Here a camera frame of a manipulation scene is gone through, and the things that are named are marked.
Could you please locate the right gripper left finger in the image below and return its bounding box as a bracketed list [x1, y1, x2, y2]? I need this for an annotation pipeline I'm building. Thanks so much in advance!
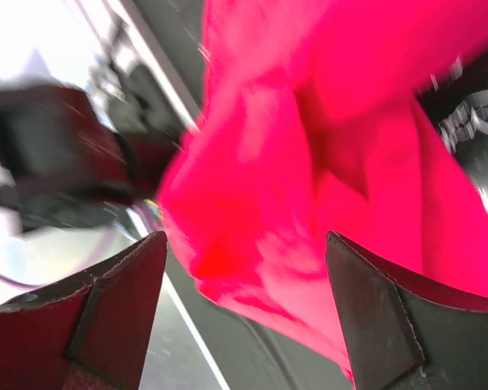
[0, 232, 167, 389]

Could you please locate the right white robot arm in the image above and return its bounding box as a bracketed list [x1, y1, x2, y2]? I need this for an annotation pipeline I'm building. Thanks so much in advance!
[0, 84, 488, 389]

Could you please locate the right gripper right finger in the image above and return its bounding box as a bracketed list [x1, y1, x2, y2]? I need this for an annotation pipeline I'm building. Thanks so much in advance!
[326, 232, 488, 389]

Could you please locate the magenta pink towel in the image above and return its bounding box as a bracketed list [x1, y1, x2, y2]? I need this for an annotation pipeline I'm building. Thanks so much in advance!
[159, 1, 488, 374]

